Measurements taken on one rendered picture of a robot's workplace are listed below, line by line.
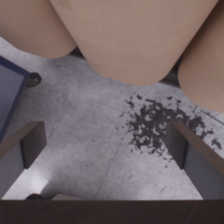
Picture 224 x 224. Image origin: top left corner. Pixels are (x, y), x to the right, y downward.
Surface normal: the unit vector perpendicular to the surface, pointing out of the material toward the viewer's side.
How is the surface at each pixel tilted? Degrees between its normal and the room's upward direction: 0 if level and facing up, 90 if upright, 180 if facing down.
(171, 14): 90
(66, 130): 0
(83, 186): 0
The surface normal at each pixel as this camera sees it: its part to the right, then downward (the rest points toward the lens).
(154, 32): 0.00, 0.99
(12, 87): -0.11, -0.11
